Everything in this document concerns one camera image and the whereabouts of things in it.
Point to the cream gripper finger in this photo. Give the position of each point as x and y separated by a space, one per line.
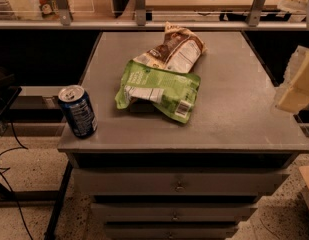
293 94

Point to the brown chip bag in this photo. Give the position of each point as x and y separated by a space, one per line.
178 53

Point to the green chip bag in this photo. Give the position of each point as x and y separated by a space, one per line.
172 93

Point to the grey drawer cabinet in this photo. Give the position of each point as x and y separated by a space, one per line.
150 178

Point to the blue soda can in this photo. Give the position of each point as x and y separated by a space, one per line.
75 104

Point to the black table at left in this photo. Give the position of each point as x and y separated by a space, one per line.
9 91

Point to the grey metal shelf rail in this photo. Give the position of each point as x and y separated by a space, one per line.
152 14

